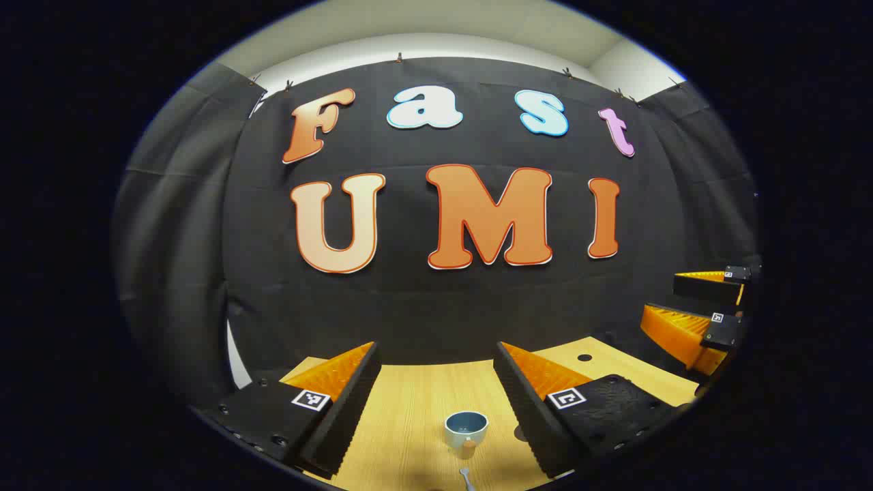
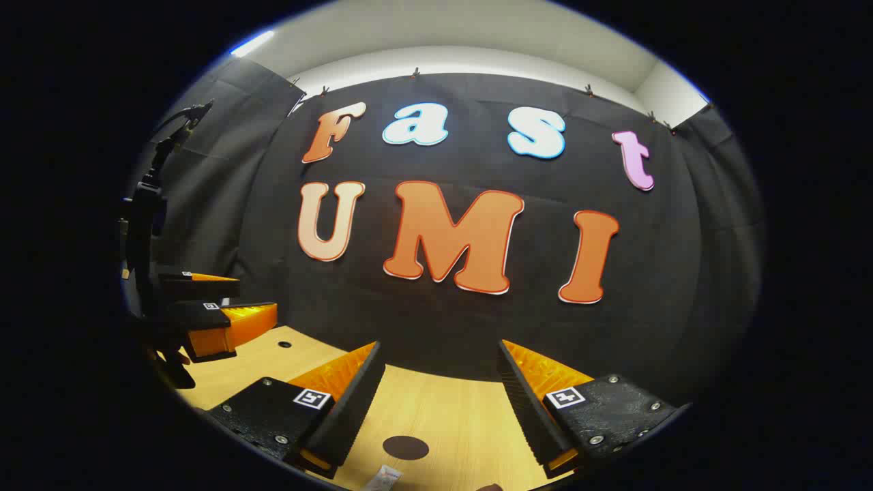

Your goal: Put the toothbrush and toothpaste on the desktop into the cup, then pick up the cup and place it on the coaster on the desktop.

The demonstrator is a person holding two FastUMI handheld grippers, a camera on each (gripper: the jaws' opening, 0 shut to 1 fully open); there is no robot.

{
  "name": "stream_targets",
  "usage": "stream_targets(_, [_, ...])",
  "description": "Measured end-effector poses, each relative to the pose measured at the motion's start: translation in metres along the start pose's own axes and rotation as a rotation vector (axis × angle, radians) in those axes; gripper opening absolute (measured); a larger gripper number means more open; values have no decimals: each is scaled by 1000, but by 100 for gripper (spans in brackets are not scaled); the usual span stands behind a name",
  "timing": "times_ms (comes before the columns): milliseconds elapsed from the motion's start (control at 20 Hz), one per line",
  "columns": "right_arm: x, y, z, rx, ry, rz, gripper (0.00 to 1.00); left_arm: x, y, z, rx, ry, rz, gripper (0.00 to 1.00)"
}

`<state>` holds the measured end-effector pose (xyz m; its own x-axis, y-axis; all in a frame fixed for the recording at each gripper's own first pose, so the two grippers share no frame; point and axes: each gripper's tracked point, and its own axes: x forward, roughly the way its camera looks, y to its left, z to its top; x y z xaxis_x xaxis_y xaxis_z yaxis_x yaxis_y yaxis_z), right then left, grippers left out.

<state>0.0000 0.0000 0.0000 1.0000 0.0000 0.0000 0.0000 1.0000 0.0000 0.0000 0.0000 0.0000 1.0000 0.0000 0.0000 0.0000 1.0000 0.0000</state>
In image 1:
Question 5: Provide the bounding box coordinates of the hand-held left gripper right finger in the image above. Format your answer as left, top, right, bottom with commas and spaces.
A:
493, 341, 694, 479

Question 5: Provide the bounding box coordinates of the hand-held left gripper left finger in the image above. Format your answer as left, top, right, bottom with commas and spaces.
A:
194, 341, 383, 479

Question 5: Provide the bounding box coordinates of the light blue cup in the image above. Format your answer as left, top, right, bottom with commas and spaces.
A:
445, 411, 490, 459

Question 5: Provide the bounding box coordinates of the wooden desktop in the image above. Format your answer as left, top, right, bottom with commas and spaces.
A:
280, 336, 700, 491

